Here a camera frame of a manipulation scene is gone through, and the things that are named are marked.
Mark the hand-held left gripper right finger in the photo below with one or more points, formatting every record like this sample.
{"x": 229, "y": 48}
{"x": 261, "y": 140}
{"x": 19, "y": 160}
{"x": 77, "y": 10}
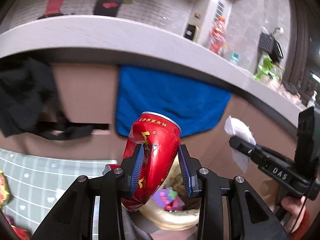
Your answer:
{"x": 183, "y": 170}

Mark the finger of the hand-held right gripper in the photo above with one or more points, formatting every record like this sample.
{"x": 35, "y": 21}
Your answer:
{"x": 243, "y": 146}

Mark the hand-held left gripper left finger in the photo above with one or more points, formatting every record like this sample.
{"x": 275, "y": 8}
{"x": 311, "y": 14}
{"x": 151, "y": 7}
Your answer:
{"x": 138, "y": 170}

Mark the white tissue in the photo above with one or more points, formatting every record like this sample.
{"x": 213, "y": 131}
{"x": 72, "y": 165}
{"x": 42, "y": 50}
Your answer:
{"x": 237, "y": 127}

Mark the pink purple plastic package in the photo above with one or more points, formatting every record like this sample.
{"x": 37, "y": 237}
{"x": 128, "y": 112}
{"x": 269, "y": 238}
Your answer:
{"x": 166, "y": 196}

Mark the dented red drink can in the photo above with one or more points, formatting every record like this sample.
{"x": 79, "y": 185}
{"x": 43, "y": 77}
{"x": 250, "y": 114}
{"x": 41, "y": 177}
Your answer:
{"x": 160, "y": 142}

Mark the beige bowl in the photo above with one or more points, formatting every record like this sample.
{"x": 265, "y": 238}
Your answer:
{"x": 175, "y": 220}

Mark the white trash bin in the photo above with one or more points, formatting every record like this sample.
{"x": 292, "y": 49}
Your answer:
{"x": 135, "y": 227}

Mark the person's right forearm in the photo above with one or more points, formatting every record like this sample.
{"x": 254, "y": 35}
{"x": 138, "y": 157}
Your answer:
{"x": 303, "y": 227}

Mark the person's right hand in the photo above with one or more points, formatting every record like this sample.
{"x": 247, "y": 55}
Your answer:
{"x": 293, "y": 207}

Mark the blue towel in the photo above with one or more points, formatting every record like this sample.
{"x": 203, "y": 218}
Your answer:
{"x": 162, "y": 97}

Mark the green vegetable bag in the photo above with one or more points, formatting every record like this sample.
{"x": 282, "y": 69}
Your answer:
{"x": 266, "y": 67}

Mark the green checked tablecloth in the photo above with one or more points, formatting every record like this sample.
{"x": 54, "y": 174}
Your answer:
{"x": 50, "y": 175}

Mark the small teal container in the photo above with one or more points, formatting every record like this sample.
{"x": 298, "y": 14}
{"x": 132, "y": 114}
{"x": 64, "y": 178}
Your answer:
{"x": 234, "y": 57}

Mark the black utensil rack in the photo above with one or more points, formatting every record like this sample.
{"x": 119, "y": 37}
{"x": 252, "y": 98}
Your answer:
{"x": 270, "y": 45}

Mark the red snack bag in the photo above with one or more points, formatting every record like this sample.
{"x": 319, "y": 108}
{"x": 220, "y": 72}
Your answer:
{"x": 217, "y": 37}

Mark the white utensil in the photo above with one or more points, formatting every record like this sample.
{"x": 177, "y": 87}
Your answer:
{"x": 278, "y": 30}

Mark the dark sauce bottle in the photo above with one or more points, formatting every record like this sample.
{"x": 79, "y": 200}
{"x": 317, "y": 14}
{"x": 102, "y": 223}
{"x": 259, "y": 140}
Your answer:
{"x": 191, "y": 31}

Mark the grey stone countertop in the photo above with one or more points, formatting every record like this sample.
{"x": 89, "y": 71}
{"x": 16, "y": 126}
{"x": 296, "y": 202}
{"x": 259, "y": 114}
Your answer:
{"x": 100, "y": 40}

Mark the red packet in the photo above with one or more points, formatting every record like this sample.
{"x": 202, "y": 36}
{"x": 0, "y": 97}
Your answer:
{"x": 18, "y": 233}

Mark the red snack wrapper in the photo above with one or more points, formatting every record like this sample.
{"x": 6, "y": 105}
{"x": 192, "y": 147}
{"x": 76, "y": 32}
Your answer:
{"x": 3, "y": 188}

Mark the black cloth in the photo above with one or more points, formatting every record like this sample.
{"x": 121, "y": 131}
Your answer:
{"x": 25, "y": 92}

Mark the white vented wall box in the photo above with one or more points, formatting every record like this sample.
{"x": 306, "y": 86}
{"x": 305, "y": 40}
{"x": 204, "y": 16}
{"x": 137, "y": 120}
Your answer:
{"x": 220, "y": 7}

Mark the cartoon wall sticker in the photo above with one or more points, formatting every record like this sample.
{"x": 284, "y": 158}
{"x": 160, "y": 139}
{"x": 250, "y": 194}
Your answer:
{"x": 110, "y": 2}

